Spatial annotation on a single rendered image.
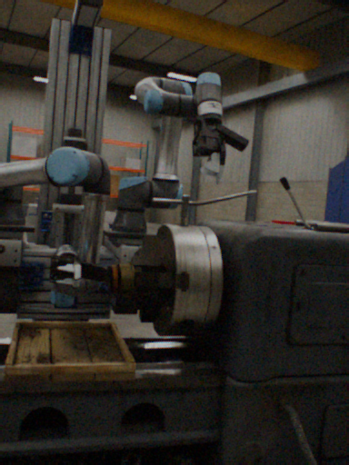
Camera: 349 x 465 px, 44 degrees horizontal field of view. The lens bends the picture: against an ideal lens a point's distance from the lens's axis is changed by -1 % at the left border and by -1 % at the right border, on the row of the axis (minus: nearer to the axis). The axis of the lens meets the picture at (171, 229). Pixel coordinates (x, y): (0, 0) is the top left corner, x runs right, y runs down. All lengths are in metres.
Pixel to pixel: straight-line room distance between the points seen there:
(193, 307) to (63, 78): 1.23
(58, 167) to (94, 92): 0.68
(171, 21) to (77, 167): 11.67
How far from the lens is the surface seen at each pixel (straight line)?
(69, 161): 1.37
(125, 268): 1.18
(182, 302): 1.10
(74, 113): 1.99
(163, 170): 1.83
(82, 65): 2.02
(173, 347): 1.36
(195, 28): 13.21
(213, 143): 1.32
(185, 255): 1.11
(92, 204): 1.50
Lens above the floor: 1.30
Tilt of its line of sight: 4 degrees down
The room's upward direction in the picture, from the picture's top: 5 degrees clockwise
